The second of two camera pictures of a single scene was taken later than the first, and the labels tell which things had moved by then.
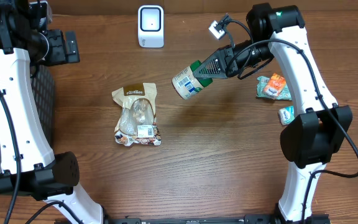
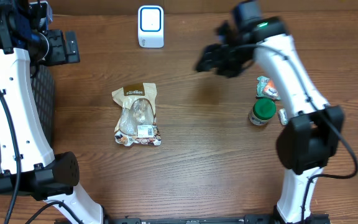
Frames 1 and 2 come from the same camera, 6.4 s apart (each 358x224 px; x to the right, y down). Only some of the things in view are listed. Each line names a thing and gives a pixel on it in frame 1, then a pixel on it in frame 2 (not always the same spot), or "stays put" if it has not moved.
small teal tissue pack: (286, 115) stays put
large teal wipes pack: (262, 81) stays put
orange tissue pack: (275, 86) stays put
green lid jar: (186, 84) to (262, 110)
